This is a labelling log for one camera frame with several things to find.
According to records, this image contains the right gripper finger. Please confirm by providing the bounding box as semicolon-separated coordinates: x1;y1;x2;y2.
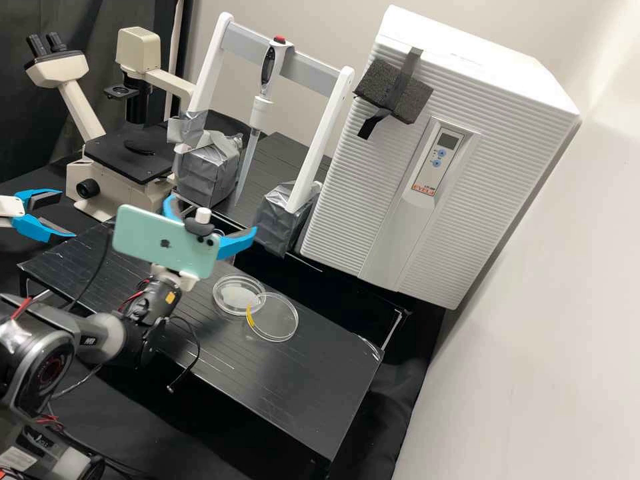
161;193;197;223
216;225;259;263

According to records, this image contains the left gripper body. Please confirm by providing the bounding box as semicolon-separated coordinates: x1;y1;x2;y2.
0;195;25;231

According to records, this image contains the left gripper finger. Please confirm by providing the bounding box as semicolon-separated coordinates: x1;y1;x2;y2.
13;187;64;213
9;213;77;247

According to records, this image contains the grey taped block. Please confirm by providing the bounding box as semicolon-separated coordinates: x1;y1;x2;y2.
253;181;324;251
167;110;245;207

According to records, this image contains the petri dish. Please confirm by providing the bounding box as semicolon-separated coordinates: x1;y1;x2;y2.
211;273;271;317

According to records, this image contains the cream microscope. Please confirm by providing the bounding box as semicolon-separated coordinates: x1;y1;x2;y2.
22;27;199;224

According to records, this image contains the petri dish lid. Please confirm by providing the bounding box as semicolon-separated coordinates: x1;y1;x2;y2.
244;291;301;344

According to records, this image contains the black platform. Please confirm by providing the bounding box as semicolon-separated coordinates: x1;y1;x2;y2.
17;219;387;479
172;131;447;353

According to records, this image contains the pipette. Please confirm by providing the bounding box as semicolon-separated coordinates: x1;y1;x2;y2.
233;35;294;207

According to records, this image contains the white pole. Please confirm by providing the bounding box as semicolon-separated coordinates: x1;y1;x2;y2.
167;0;185;122

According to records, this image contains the incubator door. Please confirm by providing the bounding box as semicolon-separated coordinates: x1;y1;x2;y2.
299;45;582;312

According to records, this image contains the white pipette stand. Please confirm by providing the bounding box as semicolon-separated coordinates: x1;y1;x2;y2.
171;13;357;222

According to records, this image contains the white incubator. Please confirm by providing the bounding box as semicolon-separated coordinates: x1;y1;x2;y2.
369;3;582;122

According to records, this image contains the right wrist camera phone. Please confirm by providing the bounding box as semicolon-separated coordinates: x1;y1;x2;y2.
111;203;227;294

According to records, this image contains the black cable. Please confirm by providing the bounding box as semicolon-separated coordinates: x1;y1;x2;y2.
166;317;202;392
63;239;119;317

